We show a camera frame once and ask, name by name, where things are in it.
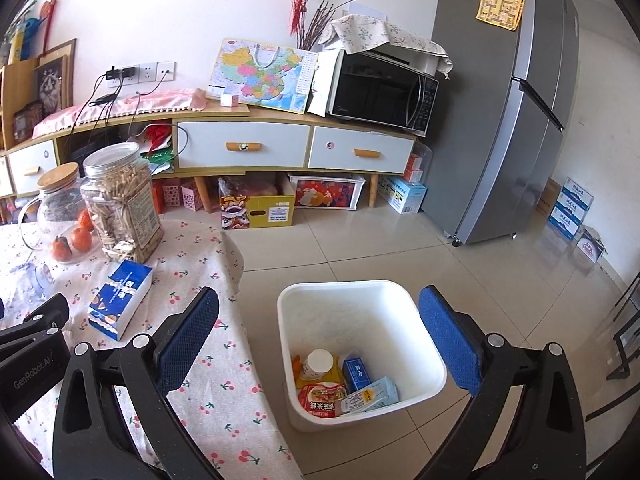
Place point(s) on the framed animal picture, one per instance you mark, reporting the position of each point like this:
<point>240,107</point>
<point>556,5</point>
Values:
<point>54,82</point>

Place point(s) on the orange and white small boxes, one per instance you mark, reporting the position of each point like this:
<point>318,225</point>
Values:
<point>413,166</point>

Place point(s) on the brown cardboard box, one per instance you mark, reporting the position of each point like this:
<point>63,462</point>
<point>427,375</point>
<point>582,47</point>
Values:
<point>549,199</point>

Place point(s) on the white drawer with sticker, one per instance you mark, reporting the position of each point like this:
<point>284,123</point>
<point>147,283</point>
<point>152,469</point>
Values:
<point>360,150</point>

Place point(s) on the small white printed bottle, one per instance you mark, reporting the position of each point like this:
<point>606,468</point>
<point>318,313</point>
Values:
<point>319,362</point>

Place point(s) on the wide white drawer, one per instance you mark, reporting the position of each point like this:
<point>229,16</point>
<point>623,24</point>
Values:
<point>245,146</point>

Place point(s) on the clear plastic snack jar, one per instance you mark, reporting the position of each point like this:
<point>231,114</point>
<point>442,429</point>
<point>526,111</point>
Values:
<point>120,200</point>

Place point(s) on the white plastic bin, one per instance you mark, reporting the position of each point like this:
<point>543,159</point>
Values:
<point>350,320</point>

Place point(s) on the red snack packet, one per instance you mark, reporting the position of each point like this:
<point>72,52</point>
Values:
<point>320,400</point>

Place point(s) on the colourful map board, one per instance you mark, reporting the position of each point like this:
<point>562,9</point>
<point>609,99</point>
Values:
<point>260,75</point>

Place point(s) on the red and green bags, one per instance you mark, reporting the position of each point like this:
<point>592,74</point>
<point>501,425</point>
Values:
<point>157,147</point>

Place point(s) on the wooden low cabinet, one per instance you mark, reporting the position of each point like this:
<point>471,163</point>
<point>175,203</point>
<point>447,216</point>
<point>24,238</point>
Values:
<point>280,116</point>

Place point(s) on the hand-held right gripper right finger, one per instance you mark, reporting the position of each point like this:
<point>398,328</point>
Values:
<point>450,340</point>

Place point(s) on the blue and white carton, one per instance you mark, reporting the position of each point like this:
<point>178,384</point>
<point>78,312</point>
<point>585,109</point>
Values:
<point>402,195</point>

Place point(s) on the clear plastic bottle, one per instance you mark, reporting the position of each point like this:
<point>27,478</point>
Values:
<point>32,276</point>

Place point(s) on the white wall socket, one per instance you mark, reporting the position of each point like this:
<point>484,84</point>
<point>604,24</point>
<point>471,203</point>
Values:
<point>166,70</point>
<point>132,73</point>
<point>148,71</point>

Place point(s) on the light blue carton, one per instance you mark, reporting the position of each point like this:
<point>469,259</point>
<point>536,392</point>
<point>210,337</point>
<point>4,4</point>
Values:
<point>372,396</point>

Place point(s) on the pink lace cloth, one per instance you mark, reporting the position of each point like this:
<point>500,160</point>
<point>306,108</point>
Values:
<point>150,102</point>

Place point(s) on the black charger plug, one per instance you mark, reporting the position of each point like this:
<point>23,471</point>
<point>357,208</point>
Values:
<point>116,74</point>

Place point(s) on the small dark picture frame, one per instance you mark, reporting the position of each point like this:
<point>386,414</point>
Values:
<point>27,122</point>

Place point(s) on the wooden shelf unit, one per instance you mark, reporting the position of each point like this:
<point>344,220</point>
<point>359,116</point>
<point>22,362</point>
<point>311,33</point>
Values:
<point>17,85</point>

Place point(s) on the white paper bag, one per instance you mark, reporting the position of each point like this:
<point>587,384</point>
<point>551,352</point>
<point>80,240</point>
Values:
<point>325,85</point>

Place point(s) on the black metal rack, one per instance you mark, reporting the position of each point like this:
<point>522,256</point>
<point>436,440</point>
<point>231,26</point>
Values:
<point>627,340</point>

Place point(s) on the yellow lion print box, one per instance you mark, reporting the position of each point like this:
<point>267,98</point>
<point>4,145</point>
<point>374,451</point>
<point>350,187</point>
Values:
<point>265,207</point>

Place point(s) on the pink cutout box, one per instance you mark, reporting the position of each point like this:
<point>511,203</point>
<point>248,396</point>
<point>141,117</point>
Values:
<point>171,194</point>
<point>192,197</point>

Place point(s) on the small pink cube box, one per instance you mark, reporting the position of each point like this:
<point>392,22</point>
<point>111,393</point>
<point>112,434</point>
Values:
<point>230,100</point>

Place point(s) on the black microwave oven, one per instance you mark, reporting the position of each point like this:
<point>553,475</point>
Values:
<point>380,92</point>

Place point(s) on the cherry print tablecloth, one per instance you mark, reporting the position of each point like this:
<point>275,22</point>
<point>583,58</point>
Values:
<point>210,360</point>

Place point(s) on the small white drawer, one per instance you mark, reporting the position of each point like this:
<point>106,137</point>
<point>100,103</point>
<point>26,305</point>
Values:
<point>32,166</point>
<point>6,177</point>

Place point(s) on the grey refrigerator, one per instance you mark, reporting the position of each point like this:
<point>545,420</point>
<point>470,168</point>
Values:
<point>480,110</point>

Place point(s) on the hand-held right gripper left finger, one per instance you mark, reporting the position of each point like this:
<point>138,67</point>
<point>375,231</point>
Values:
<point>185,342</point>

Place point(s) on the yellow and blue bottle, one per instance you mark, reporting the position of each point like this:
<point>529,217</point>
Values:
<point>17,45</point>

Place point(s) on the glass jar with bamboo lid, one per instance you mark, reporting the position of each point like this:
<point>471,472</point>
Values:
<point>57,195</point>

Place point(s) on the blue white water carton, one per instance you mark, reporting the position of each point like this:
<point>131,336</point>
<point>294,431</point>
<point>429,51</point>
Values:
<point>570,212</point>
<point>577,195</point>
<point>562,227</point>

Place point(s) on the blue watering can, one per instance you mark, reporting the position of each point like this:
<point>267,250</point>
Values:
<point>35,24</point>

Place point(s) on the yellow paper note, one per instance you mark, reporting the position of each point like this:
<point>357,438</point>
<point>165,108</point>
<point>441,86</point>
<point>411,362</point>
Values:
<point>500,7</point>

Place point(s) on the small printed box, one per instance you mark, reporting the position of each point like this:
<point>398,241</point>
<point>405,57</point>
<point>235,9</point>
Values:
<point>590,246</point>

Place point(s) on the white rabbit print box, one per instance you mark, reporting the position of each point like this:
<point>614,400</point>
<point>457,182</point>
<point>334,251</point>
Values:
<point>325,192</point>

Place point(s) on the floral cloth cover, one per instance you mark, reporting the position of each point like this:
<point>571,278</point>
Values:
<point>380,32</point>

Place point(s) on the blue and white snack box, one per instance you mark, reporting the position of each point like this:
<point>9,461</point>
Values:
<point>122,295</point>

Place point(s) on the small dark blue box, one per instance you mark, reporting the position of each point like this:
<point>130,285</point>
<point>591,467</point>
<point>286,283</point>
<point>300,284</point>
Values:
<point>357,372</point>

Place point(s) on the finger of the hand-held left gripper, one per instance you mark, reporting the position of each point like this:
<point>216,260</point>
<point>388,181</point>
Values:
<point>47,312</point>

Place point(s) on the dry twig bundle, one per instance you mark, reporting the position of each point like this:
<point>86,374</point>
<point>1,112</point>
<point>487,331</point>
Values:
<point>320,25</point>

